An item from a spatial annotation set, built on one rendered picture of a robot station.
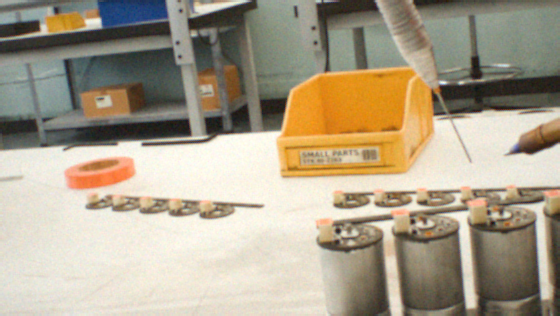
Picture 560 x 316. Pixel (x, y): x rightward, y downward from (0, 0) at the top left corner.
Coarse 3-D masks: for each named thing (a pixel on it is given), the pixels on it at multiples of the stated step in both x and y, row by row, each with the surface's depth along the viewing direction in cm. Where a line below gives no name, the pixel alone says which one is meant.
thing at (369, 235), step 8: (360, 224) 32; (336, 232) 32; (360, 232) 32; (368, 232) 31; (376, 232) 31; (336, 240) 31; (344, 240) 31; (352, 240) 31; (360, 240) 31; (368, 240) 31; (376, 240) 30; (328, 248) 31; (336, 248) 30; (344, 248) 30; (352, 248) 30; (360, 248) 30
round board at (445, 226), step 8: (432, 216) 32; (440, 216) 32; (440, 224) 31; (448, 224) 31; (456, 224) 31; (392, 232) 31; (408, 232) 31; (416, 232) 31; (424, 232) 31; (432, 232) 31; (440, 232) 30; (448, 232) 30; (456, 232) 30; (408, 240) 30; (416, 240) 30; (424, 240) 30; (432, 240) 30
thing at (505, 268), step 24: (504, 216) 31; (480, 240) 31; (504, 240) 30; (528, 240) 30; (480, 264) 31; (504, 264) 30; (528, 264) 30; (480, 288) 31; (504, 288) 31; (528, 288) 31; (480, 312) 31; (504, 312) 31; (528, 312) 31
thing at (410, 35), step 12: (384, 0) 28; (396, 0) 28; (408, 0) 28; (384, 12) 28; (396, 12) 28; (408, 12) 28; (396, 24) 28; (408, 24) 28; (420, 24) 28; (396, 36) 28; (408, 36) 28; (420, 36) 28; (408, 48) 28; (420, 48) 28
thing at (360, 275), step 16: (320, 256) 31; (336, 256) 30; (352, 256) 30; (368, 256) 30; (384, 256) 31; (336, 272) 31; (352, 272) 30; (368, 272) 31; (384, 272) 31; (336, 288) 31; (352, 288) 31; (368, 288) 31; (384, 288) 31; (336, 304) 31; (352, 304) 31; (368, 304) 31; (384, 304) 31
